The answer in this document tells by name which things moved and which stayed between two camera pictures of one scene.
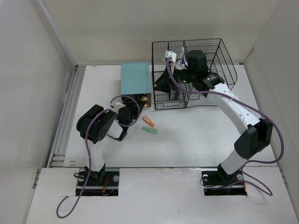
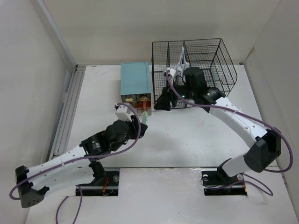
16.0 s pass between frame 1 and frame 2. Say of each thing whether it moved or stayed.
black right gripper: moved
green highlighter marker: moved
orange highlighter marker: moved
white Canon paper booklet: stayed
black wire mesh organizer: stayed
